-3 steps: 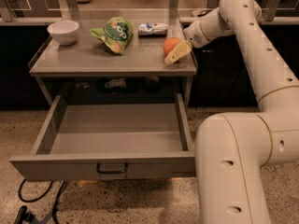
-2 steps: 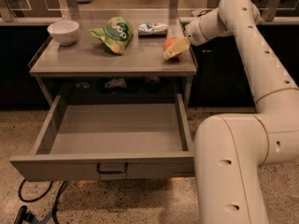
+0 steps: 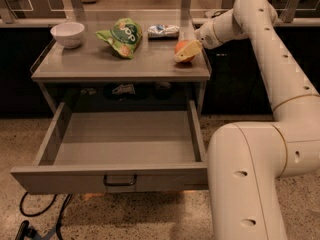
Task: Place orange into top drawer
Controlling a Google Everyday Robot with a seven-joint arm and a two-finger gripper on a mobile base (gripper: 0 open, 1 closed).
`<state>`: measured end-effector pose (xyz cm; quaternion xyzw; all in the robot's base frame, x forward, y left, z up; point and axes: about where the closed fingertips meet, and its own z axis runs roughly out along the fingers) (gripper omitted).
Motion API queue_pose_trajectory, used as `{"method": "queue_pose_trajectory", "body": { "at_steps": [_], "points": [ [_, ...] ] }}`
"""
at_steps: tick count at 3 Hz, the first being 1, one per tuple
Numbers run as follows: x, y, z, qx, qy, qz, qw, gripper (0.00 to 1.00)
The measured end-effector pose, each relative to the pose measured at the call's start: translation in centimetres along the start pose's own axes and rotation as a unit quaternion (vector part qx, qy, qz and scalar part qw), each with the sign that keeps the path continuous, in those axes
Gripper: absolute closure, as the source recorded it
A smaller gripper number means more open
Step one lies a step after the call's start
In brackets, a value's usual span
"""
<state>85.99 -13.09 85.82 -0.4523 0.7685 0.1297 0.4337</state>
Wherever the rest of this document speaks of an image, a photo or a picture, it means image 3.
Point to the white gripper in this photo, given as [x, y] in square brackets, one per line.
[207, 35]

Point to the orange fruit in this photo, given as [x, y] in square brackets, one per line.
[179, 47]

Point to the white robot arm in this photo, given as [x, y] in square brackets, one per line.
[245, 158]

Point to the open grey top drawer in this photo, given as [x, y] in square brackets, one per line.
[164, 149]

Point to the silver blue snack packet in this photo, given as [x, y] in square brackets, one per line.
[163, 31]

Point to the green chip bag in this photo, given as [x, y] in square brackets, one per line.
[124, 37]

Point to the grey metal cabinet table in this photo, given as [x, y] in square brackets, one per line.
[96, 62]

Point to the white ceramic bowl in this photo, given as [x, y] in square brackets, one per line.
[69, 34]

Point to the black plug on floor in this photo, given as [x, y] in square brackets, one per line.
[25, 230]

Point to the black drawer handle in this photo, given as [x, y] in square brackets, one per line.
[119, 180]

